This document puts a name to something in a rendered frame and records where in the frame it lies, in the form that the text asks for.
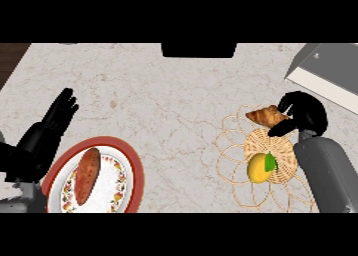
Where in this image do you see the yellow lemon with green leaf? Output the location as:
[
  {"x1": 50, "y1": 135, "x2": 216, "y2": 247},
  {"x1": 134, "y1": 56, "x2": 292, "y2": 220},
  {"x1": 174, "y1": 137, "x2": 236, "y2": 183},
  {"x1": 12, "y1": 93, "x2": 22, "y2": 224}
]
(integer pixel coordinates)
[{"x1": 247, "y1": 151, "x2": 279, "y2": 185}]

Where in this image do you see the brown sweet potato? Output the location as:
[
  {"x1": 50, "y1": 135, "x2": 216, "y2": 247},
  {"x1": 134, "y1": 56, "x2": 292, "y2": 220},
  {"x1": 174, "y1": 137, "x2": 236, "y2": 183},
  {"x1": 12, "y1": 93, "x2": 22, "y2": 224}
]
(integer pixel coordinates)
[{"x1": 72, "y1": 147, "x2": 103, "y2": 206}]

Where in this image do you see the red-rimmed floral plate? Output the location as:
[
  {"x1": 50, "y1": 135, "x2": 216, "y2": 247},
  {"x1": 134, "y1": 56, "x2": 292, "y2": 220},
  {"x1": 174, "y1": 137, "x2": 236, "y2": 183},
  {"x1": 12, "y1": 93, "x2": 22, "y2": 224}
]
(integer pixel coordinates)
[{"x1": 40, "y1": 135, "x2": 146, "y2": 214}]

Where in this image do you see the brown croissant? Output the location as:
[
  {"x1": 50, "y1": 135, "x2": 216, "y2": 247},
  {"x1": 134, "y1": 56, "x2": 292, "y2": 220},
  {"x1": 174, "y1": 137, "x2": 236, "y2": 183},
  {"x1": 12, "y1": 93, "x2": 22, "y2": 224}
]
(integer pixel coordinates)
[{"x1": 244, "y1": 104, "x2": 292, "y2": 130}]

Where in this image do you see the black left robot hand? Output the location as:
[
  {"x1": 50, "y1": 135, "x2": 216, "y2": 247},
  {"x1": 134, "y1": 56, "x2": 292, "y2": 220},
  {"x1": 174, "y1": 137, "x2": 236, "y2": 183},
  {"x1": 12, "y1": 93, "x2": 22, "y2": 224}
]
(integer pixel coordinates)
[{"x1": 0, "y1": 87, "x2": 81, "y2": 184}]

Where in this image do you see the grey and cream appliance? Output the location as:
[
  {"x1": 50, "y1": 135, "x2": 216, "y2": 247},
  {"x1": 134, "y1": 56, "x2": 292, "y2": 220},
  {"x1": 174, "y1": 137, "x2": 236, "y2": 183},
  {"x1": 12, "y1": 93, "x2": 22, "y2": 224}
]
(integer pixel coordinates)
[{"x1": 284, "y1": 43, "x2": 358, "y2": 121}]

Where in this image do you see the black appliance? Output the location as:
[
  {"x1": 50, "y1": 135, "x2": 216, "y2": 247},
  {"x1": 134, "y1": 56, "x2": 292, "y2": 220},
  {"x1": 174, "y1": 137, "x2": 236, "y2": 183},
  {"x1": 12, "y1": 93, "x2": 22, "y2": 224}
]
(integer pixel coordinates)
[{"x1": 160, "y1": 43, "x2": 238, "y2": 59}]

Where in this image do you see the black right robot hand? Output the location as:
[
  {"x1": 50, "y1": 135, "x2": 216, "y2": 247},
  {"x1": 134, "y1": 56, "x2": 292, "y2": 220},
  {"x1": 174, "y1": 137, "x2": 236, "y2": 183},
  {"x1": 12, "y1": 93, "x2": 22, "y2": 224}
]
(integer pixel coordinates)
[{"x1": 266, "y1": 90, "x2": 329, "y2": 138}]

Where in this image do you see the dark brown wooden panel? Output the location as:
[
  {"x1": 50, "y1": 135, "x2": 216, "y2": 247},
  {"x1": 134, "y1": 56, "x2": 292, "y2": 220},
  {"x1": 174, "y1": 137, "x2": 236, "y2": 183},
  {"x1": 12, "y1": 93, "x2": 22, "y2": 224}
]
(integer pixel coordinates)
[{"x1": 0, "y1": 43, "x2": 33, "y2": 106}]

